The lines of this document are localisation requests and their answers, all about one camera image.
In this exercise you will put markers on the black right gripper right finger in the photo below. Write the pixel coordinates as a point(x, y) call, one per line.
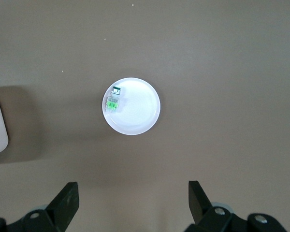
point(207, 220)

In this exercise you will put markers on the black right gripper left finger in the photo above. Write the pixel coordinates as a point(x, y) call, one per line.
point(50, 217)

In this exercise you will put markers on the pink round plate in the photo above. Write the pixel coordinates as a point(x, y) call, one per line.
point(140, 108)

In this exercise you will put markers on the brown table cover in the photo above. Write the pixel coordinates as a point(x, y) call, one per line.
point(207, 72)

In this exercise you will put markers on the green push-button switch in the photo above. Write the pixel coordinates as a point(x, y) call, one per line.
point(112, 105)

